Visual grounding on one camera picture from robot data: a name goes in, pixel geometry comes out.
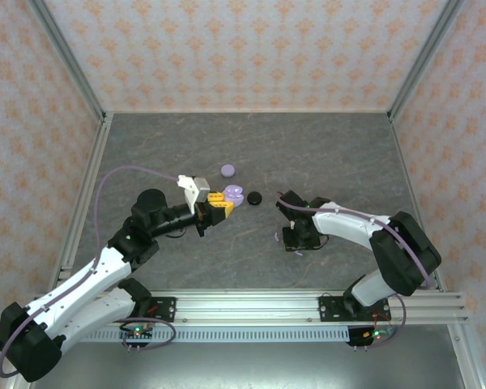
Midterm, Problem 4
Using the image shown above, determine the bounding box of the grey metal shelf sheet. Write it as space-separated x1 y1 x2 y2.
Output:
28 326 477 389

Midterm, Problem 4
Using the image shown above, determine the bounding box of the small circuit board with LED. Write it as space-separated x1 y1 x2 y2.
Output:
362 327 394 340
119 323 154 341

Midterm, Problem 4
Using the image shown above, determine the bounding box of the aluminium lower frame bar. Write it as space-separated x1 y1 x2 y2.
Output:
447 323 486 389
3 370 32 389

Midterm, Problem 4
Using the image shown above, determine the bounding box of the purple circuit board cable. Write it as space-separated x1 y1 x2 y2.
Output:
347 293 408 350
120 314 177 353

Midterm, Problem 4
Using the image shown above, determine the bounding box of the purple earbud charging case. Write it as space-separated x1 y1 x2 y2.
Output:
223 184 245 207

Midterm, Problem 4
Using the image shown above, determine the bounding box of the slotted grey cable duct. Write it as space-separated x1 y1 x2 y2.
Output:
70 327 352 344

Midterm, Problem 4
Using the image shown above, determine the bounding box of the aluminium table side rail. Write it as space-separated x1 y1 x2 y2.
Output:
56 112 115 280
388 113 445 291

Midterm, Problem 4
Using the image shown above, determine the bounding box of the aluminium corner frame post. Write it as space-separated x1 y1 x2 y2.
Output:
26 0 109 122
387 0 466 122

